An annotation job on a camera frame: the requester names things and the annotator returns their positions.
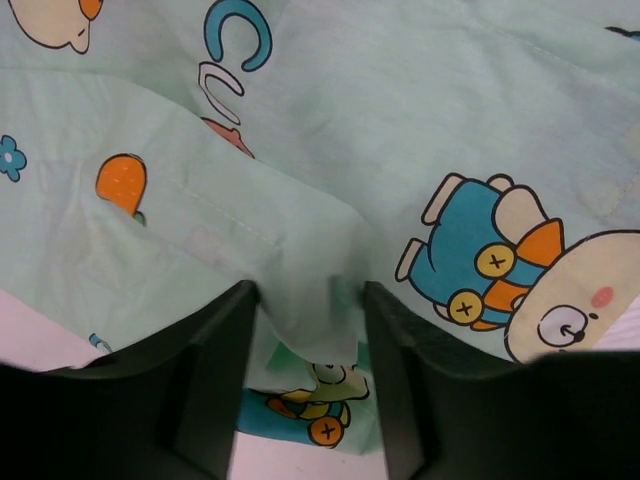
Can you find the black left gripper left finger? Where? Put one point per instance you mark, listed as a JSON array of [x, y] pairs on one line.
[[165, 407]]

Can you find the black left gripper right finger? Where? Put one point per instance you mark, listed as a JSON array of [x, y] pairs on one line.
[[450, 411]]

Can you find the mint green cartoon cloth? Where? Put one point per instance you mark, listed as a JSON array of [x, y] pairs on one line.
[[480, 159]]

